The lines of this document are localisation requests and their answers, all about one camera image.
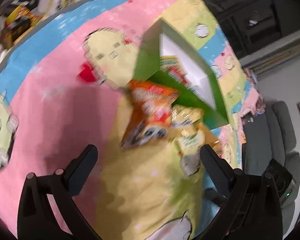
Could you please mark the orange-yellow snack bag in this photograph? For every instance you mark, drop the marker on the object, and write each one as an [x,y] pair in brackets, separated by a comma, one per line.
[210,139]

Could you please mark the green cardboard box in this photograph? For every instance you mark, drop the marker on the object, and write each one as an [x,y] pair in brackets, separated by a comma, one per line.
[163,40]

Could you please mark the red snack packet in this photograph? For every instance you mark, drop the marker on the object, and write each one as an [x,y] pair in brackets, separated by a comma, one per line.
[180,77]

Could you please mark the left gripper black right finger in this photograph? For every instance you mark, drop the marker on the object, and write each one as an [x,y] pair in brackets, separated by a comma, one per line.
[218,169]

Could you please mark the orange panda snack packet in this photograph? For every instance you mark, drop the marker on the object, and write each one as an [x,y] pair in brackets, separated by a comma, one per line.
[151,117]

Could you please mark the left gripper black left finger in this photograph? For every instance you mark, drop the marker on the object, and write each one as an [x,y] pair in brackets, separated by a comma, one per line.
[77,172]

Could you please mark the green yellow cracker packet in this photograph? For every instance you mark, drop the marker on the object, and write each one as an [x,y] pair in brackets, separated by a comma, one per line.
[167,62]

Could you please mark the small yellow snack packet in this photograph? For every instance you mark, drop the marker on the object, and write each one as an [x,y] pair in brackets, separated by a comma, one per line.
[183,116]

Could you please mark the yellow snack bag on floor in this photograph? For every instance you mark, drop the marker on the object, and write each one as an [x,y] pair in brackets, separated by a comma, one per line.
[22,14]

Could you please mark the colourful cartoon bed sheet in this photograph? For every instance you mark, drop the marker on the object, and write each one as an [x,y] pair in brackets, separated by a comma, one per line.
[62,85]

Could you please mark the grey sofa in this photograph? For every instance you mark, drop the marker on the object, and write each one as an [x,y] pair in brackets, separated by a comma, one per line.
[269,147]

